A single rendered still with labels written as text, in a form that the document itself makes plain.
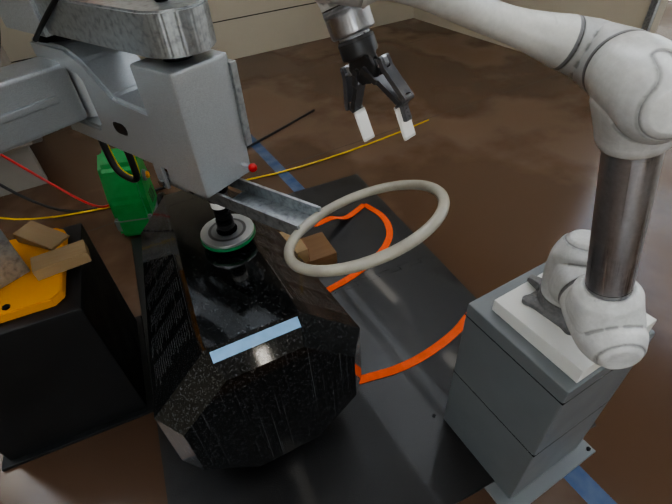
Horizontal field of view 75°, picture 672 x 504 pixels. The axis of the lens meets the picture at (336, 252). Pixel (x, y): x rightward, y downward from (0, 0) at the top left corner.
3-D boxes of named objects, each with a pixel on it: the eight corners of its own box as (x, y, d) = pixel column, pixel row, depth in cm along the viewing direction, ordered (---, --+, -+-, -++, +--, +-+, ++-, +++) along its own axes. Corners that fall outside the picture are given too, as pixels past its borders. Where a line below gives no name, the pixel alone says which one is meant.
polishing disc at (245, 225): (191, 231, 177) (191, 229, 176) (237, 209, 187) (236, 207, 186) (216, 256, 164) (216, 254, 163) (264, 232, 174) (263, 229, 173)
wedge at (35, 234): (18, 242, 189) (11, 233, 186) (36, 228, 196) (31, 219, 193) (52, 251, 184) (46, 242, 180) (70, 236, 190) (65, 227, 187)
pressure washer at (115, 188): (125, 212, 340) (75, 103, 282) (171, 205, 343) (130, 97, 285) (115, 240, 313) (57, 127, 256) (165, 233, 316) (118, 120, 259)
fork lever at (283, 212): (156, 186, 168) (152, 175, 165) (195, 164, 180) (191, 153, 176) (291, 245, 135) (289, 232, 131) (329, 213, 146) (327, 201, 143)
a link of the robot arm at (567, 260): (586, 273, 138) (607, 217, 124) (609, 317, 124) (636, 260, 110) (532, 274, 140) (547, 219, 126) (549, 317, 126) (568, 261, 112)
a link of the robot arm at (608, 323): (617, 310, 122) (654, 378, 106) (555, 317, 126) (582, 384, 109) (677, 14, 75) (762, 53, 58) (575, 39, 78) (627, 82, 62)
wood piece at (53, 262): (38, 281, 169) (31, 272, 166) (36, 266, 176) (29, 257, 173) (92, 261, 177) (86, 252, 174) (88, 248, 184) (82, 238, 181)
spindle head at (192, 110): (146, 178, 166) (97, 55, 137) (191, 153, 179) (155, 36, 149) (209, 207, 149) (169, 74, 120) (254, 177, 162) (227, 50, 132)
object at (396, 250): (254, 271, 127) (249, 263, 126) (349, 191, 156) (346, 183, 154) (390, 288, 93) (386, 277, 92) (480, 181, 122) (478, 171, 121)
